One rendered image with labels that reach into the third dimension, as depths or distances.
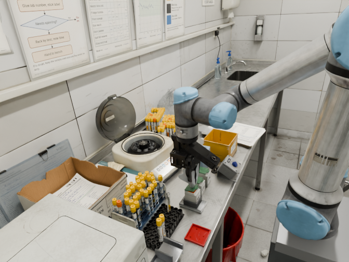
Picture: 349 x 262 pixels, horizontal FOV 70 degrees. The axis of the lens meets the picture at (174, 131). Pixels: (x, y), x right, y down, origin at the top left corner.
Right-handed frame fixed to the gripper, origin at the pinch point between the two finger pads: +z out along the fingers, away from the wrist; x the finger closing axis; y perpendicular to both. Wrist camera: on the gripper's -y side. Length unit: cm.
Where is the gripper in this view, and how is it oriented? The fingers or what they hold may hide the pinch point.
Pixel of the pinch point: (194, 184)
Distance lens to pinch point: 91.4
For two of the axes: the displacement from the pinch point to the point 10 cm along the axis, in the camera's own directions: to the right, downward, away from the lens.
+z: 0.6, 8.9, 4.5
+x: -4.8, 4.2, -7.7
